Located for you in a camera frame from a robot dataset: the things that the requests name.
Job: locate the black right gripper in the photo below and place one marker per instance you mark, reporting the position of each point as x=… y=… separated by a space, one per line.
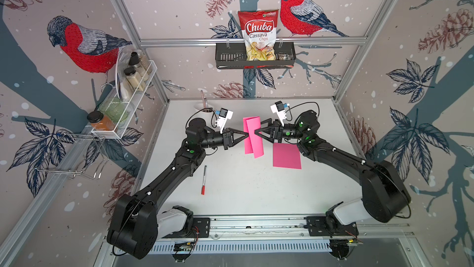
x=270 y=125

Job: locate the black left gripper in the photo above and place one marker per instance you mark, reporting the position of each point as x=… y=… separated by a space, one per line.
x=230 y=131

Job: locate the pink square paper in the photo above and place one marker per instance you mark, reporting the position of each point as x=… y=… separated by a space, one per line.
x=286 y=156
x=253 y=144

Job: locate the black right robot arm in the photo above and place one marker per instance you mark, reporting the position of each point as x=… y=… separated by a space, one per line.
x=384 y=194

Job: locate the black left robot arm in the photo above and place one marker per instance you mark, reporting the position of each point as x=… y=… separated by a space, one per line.
x=137 y=222

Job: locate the white cup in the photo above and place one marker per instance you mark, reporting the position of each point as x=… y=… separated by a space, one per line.
x=199 y=107

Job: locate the pink pen in cup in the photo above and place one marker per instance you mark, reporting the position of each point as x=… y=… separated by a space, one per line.
x=204 y=100

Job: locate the red marker pen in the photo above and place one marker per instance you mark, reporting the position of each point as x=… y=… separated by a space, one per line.
x=203 y=188

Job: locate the Chuba cassava chips bag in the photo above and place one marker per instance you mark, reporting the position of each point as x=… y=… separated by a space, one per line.
x=259 y=30

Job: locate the beige spice bottle black cap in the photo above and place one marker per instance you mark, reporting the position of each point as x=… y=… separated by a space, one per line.
x=134 y=79

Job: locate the green glass jar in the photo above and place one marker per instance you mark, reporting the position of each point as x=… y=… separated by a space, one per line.
x=114 y=109

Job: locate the orange spice jar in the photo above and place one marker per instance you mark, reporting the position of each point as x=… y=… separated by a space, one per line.
x=100 y=121

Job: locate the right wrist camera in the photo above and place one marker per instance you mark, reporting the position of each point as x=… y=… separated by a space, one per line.
x=279 y=108

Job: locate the black wire basket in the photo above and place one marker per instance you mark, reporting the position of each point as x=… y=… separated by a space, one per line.
x=239 y=56

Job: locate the aluminium mounting rail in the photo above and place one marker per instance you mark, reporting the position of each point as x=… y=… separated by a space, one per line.
x=257 y=227

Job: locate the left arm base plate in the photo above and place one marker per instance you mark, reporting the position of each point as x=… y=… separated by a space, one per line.
x=200 y=226

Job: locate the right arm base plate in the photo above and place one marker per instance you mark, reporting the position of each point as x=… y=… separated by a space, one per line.
x=318 y=226

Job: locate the white wire shelf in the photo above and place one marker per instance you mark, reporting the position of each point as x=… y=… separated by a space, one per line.
x=124 y=91

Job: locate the chrome wire hook rack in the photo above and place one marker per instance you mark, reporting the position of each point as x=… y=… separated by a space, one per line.
x=75 y=155

